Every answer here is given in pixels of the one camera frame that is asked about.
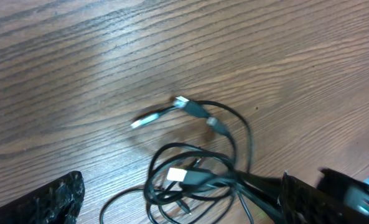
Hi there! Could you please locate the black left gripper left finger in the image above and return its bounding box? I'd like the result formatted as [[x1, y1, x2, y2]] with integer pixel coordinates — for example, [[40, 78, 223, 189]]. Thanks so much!
[[0, 170, 85, 224]]

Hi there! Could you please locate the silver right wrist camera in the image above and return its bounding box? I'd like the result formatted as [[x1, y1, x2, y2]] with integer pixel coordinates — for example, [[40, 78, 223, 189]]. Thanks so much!
[[344, 186, 369, 216]]

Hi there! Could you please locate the black usb cable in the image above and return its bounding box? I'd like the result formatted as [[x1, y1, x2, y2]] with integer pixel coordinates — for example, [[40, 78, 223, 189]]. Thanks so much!
[[99, 95, 284, 224]]

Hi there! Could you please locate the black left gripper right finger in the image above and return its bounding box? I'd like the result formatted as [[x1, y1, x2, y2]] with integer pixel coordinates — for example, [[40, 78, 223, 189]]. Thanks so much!
[[279, 174, 369, 224]]

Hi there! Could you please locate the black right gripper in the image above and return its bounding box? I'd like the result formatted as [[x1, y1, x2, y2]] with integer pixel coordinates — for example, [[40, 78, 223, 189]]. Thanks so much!
[[317, 169, 369, 217]]

